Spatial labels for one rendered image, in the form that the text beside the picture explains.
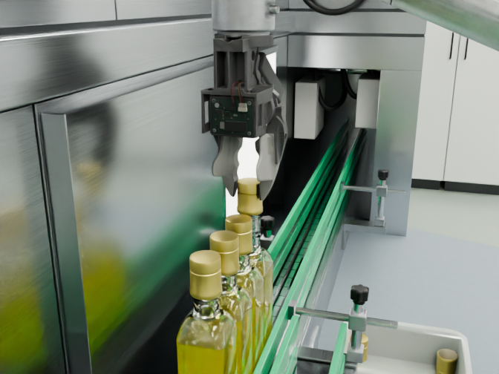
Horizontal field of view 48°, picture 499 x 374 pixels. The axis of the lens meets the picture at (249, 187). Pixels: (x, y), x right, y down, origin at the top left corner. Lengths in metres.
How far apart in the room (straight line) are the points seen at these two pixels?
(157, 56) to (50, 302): 0.34
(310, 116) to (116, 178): 1.19
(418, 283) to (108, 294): 0.96
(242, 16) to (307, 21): 0.99
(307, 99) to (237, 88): 1.13
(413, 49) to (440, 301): 0.67
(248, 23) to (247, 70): 0.05
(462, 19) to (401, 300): 0.81
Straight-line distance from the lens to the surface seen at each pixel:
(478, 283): 1.53
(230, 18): 0.66
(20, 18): 0.57
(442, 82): 4.40
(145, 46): 0.74
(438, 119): 4.45
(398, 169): 1.68
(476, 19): 0.74
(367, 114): 1.75
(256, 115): 0.65
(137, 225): 0.72
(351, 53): 1.63
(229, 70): 0.65
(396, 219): 1.73
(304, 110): 1.79
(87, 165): 0.61
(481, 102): 4.45
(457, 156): 4.52
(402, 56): 1.62
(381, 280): 1.47
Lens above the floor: 1.42
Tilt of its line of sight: 19 degrees down
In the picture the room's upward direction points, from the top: straight up
